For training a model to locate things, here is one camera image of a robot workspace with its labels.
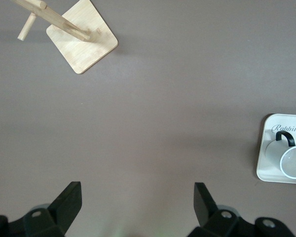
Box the white tray with Rabbit print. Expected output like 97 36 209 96
256 113 296 185

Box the white mug with black handle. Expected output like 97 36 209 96
264 131 296 179

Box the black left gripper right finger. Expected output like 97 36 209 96
188 182 296 237

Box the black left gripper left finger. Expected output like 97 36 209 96
0 181 82 237

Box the wooden cup stand with pegs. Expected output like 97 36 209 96
11 0 119 75

